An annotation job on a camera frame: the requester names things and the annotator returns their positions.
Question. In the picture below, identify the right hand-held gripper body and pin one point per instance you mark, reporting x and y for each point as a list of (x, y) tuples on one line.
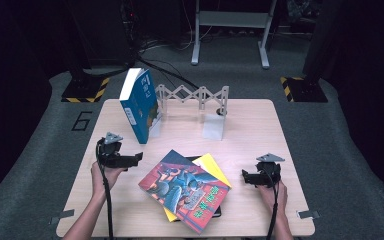
[(270, 173)]

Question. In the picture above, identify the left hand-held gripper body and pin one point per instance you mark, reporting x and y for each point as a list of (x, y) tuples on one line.
[(110, 155)]

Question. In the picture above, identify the yellow book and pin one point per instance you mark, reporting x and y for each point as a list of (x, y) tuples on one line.
[(213, 168)]

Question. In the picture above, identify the black book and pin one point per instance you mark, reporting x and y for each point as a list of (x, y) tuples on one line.
[(217, 213)]

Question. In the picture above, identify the thick blue book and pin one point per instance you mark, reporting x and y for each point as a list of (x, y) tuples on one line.
[(140, 106)]

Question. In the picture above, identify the red illustrated book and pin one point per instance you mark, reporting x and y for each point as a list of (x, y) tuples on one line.
[(180, 190)]

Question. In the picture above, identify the white expandable book rack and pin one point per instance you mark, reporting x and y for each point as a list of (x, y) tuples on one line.
[(213, 128)]

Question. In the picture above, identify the person's right hand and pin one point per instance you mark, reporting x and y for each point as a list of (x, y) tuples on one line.
[(275, 198)]

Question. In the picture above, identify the person's left hand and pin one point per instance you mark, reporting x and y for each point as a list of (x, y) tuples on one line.
[(105, 180)]

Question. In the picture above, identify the grey tape strip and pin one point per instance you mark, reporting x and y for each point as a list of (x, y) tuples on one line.
[(61, 215), (308, 214)]

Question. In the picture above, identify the black stand base, striped edge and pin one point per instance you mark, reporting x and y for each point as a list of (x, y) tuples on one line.
[(83, 90), (305, 90)]

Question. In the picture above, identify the black round table grommet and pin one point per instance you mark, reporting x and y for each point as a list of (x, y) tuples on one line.
[(220, 111)]

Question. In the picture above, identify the dark equipment tower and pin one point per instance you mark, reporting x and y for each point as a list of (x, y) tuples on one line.
[(129, 30)]

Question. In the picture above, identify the white metal stand frame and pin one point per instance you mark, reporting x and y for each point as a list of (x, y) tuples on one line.
[(233, 19)]

